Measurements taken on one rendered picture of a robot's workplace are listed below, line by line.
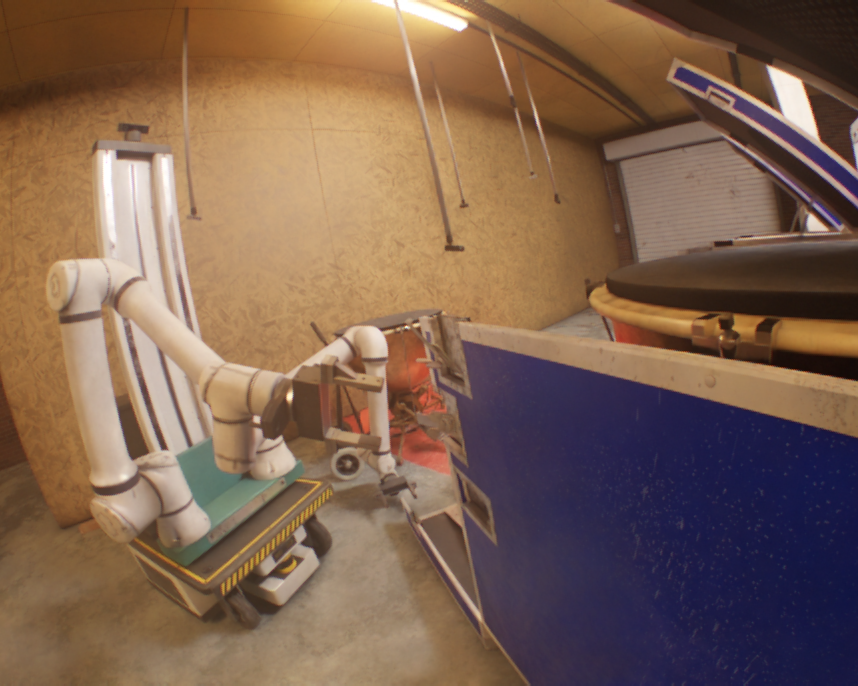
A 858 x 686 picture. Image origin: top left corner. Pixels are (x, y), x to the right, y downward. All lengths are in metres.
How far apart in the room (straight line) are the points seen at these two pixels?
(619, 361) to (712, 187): 7.53
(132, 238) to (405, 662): 1.65
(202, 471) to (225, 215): 2.02
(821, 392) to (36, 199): 3.27
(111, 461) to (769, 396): 1.15
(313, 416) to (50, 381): 2.46
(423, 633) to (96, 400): 1.12
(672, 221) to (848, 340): 7.61
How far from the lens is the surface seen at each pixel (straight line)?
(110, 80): 3.51
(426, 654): 1.26
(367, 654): 1.31
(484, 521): 0.69
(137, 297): 1.06
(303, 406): 0.68
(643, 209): 8.02
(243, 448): 0.78
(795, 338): 0.30
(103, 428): 1.07
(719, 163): 7.81
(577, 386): 0.33
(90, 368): 1.03
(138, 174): 1.65
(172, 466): 1.26
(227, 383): 0.73
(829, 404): 0.21
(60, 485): 3.11
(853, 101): 1.25
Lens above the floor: 1.03
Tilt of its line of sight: 10 degrees down
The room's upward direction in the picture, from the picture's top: 11 degrees counter-clockwise
